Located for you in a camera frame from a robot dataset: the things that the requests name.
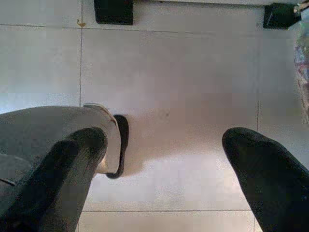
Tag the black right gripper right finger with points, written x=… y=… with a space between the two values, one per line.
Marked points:
x=272 y=178

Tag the open fridge door with bins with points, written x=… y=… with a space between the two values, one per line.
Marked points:
x=303 y=60

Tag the black fridge foot block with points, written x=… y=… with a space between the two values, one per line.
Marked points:
x=280 y=17
x=113 y=12

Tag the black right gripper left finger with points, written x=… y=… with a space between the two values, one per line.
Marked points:
x=53 y=178

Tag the grey robot right leg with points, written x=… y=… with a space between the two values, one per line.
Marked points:
x=36 y=120

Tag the black robot right foot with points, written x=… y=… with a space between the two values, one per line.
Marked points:
x=124 y=135

